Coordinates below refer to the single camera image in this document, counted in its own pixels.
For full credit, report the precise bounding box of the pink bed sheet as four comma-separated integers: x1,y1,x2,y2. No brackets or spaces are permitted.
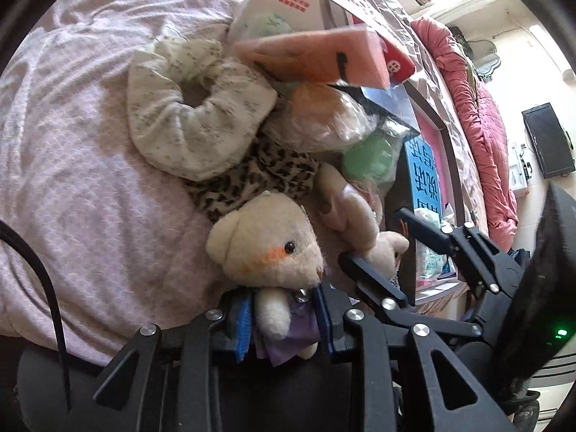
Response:
0,0,491,365

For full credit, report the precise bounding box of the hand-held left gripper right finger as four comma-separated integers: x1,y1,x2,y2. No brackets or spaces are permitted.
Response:
315,279,518,432

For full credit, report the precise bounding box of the cream teddy bear pink bow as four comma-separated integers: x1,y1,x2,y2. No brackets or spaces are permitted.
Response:
315,164,411,280

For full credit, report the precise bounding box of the pink book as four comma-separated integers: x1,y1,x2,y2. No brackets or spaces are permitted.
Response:
402,117,457,289

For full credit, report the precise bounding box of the black television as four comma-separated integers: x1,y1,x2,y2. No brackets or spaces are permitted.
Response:
522,103,574,180

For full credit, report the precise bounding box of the green puff in plastic bag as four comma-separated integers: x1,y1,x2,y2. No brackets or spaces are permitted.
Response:
339,132,403,190

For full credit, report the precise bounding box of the cream teddy bear purple bow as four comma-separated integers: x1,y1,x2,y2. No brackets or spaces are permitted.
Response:
206,191,325,367

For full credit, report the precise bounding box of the pink quilt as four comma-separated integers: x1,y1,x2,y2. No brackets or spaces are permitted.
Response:
411,17,518,250

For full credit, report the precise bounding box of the black cable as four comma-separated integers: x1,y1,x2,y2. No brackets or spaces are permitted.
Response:
0,220,70,415

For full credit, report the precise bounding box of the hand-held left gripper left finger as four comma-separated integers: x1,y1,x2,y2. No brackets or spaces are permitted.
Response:
92,288,255,432

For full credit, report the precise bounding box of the green patterned tissue pack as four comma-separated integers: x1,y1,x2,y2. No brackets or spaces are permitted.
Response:
231,13,293,43

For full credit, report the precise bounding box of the orange puff in plastic bag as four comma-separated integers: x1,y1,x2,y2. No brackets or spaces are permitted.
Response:
261,81,381,154

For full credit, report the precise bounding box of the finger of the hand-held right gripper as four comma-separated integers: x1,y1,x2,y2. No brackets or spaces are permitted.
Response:
395,208,525,295
338,252,486,347

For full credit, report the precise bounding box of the leopard print scrunchie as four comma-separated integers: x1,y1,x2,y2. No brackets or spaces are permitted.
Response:
186,137,321,223

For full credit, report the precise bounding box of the pink sponge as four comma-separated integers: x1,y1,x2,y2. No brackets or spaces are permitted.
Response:
234,24,391,89

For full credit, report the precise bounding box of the white drawer cabinet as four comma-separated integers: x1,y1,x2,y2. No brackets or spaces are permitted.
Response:
508,141,532,194

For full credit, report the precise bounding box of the white floral scrunchie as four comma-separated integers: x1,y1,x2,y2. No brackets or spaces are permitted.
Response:
127,36,278,181

